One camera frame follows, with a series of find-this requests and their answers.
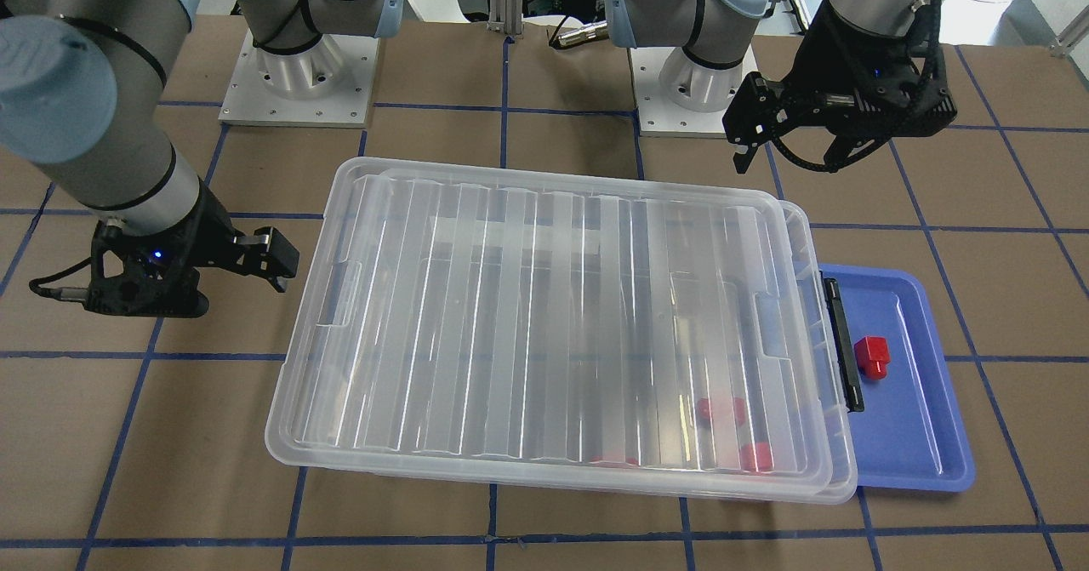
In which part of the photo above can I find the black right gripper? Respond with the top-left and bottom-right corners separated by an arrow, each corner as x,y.
85,183 -> 299,318

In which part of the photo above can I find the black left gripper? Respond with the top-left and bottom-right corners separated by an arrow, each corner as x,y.
795,1 -> 957,172

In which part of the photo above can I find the red block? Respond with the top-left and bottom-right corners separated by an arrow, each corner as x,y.
695,397 -> 748,427
854,337 -> 891,381
589,455 -> 641,469
739,442 -> 774,473

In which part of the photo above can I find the clear plastic box lid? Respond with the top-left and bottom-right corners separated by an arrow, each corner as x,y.
265,156 -> 835,491

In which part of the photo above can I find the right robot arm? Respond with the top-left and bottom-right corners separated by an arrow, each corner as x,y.
1,0 -> 405,318

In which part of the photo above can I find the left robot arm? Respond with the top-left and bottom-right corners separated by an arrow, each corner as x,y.
604,0 -> 957,173

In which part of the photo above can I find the clear plastic storage box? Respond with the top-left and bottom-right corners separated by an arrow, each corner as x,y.
265,156 -> 858,505

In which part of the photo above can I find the blue plastic tray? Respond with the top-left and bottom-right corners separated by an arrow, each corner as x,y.
802,264 -> 976,502

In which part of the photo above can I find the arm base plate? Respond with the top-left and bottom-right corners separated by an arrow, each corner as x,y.
629,48 -> 757,139
219,33 -> 379,127

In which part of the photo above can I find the black box latch handle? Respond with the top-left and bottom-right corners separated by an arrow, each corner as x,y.
821,272 -> 866,413

